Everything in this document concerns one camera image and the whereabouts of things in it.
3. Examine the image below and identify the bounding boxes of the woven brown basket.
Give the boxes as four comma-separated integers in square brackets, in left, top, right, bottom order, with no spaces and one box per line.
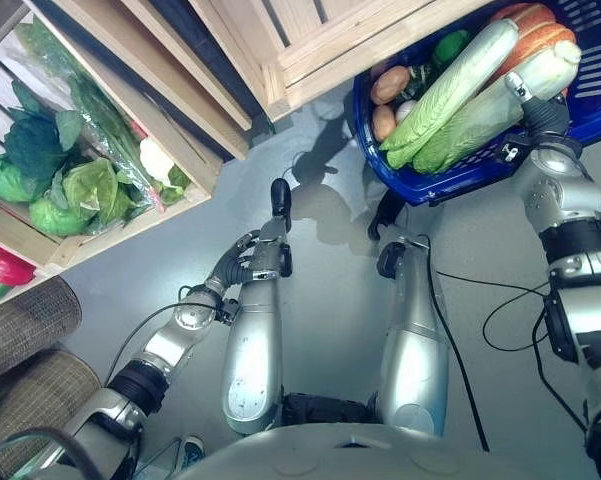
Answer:
[0,349,104,480]
[0,276,84,389]

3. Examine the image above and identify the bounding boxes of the dark green leafy vegetable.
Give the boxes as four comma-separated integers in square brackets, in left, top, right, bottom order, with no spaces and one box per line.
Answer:
[403,62,442,100]

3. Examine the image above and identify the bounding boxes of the wooden slatted shelf crate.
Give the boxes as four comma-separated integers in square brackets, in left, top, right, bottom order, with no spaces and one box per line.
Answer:
[29,0,254,162]

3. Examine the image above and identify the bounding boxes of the dark green leafy bunch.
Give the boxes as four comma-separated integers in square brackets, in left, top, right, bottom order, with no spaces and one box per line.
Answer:
[3,81,85,182]

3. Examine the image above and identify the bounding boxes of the white cauliflower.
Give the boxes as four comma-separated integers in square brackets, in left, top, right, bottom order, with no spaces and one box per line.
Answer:
[139,138,176,182]

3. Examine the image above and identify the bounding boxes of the wooden crate with greens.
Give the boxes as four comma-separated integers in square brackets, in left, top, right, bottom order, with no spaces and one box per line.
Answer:
[0,0,214,267]

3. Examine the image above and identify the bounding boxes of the orange pumpkin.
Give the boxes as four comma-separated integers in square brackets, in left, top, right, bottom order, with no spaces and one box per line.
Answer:
[489,2,579,87]

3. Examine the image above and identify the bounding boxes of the black leg cable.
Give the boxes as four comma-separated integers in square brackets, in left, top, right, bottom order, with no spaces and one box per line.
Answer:
[422,233,490,453]

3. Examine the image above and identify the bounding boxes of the brown potato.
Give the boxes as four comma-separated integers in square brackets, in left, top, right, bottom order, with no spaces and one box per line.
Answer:
[370,65,412,106]
[372,104,399,144]

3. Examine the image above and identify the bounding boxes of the red bell pepper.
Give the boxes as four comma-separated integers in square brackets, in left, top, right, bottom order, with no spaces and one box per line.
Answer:
[0,253,36,287]

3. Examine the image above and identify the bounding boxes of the light green lettuce head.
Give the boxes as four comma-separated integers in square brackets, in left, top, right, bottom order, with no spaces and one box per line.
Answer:
[61,158,137,225]

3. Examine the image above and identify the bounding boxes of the blue plastic shopping basket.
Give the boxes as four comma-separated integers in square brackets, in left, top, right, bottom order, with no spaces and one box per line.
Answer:
[352,8,601,207]

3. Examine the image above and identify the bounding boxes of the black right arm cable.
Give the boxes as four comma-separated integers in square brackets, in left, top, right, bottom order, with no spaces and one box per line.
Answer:
[438,272,589,432]

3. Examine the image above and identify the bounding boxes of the green bell pepper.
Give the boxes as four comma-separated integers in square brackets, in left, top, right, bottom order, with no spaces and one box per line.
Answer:
[432,29,474,70]

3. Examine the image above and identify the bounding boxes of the grey robot torso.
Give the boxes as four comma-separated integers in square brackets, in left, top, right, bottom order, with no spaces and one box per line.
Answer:
[172,422,601,480]

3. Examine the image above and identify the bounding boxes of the silver robot right leg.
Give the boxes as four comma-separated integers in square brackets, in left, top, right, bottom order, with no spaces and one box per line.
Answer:
[368,189,451,441]

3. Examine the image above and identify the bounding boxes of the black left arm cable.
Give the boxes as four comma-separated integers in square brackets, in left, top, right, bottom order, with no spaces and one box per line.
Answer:
[101,285,194,387]

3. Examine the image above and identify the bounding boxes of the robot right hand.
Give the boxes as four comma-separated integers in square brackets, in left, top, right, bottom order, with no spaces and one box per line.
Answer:
[503,71,572,139]

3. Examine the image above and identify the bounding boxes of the bagged leafy greens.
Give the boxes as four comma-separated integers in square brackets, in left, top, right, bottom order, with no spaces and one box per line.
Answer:
[13,18,167,212]

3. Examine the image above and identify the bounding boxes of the white blue sneaker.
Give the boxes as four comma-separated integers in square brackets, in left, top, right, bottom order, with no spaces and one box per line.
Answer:
[181,435,207,469]

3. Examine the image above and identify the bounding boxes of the empty slatted wooden crate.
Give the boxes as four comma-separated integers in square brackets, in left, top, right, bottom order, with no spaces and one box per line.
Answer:
[188,0,497,122]

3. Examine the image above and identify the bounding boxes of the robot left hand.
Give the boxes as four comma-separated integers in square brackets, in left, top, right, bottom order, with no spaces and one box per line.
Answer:
[207,230,261,295]

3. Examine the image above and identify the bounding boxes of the round green cabbage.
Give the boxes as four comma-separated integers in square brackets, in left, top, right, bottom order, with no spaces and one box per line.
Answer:
[0,154,34,204]
[28,196,92,238]

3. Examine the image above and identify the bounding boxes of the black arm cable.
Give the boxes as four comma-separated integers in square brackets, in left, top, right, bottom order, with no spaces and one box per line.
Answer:
[438,272,589,432]
[101,285,194,387]

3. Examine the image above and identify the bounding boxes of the long napa cabbage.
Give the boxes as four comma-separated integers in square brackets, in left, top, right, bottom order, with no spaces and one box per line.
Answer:
[379,18,520,170]
[412,39,583,175]

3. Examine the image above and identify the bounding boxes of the white onion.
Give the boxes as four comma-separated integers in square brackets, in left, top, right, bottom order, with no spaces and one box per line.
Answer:
[395,99,420,124]

